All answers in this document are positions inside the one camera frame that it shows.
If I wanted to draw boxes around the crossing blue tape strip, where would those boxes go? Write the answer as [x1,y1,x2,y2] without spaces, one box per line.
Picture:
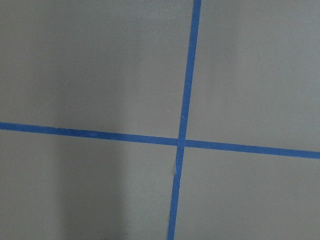
[0,122,320,160]

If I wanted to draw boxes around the long blue tape strip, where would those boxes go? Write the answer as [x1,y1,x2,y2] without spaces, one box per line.
[167,0,202,240]

